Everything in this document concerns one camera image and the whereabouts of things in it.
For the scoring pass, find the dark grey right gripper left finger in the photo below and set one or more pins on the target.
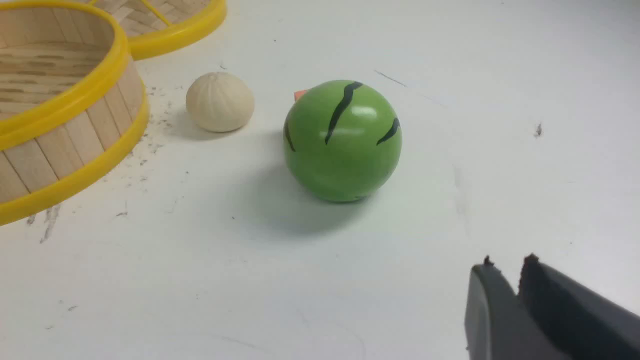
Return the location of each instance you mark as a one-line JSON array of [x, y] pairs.
[[497, 326]]

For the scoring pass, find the green toy watermelon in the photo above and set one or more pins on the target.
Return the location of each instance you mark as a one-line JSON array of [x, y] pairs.
[[342, 140]]

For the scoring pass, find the bamboo steamer tray yellow rims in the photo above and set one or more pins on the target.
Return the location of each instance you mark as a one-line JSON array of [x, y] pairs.
[[72, 102]]

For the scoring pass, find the woven bamboo steamer lid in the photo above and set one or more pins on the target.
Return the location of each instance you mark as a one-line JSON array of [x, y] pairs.
[[158, 27]]

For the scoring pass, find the cream white steamed bun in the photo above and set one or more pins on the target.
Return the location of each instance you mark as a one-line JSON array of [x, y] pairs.
[[219, 102]]

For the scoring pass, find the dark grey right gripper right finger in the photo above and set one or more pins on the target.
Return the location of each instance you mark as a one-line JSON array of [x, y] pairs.
[[576, 320]]

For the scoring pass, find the small orange cube block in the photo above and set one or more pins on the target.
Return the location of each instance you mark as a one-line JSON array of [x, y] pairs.
[[298, 94]]

